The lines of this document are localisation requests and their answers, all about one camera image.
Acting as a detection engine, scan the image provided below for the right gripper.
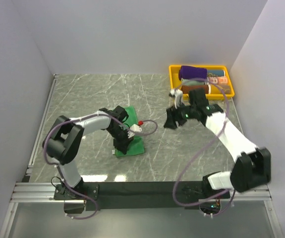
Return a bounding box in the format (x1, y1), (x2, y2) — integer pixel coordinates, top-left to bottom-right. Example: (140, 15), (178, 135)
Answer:
(164, 100), (197, 131)

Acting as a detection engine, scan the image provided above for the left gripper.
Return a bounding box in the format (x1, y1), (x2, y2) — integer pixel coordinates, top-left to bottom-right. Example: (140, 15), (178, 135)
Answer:
(107, 125), (134, 155)

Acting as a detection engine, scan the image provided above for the green towel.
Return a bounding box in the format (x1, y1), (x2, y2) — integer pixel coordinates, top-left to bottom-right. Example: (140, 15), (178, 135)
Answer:
(113, 106), (145, 158)

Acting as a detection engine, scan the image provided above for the purple towel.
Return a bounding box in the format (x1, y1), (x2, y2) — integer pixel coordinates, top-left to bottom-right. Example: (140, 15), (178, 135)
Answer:
(178, 65), (208, 81)

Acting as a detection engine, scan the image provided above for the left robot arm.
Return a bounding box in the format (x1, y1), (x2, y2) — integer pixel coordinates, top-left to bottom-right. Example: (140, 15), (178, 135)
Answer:
(42, 106), (134, 199)

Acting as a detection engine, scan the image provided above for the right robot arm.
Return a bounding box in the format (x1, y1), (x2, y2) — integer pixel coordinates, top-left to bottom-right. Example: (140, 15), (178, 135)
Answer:
(164, 88), (271, 198)

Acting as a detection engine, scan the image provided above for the rolled brown towel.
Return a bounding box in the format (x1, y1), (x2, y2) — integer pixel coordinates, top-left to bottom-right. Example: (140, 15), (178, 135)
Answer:
(181, 85), (210, 94)

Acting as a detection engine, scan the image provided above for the rolled mint towel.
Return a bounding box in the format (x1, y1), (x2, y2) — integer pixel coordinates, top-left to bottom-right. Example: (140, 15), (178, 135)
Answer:
(181, 78), (207, 86)

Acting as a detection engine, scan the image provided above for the black base beam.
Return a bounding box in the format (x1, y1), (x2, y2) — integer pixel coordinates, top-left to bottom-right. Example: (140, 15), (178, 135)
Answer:
(53, 181), (232, 215)

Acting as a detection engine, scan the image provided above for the rolled pink printed towel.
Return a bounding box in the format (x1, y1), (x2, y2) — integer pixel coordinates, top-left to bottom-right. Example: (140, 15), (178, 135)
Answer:
(205, 76), (228, 85)

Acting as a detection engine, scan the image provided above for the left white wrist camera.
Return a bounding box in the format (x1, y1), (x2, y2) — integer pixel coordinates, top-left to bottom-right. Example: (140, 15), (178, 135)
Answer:
(127, 124), (142, 138)

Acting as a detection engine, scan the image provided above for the aluminium rail frame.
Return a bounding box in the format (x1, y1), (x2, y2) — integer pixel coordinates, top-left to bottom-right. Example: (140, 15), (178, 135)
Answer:
(1, 74), (283, 238)

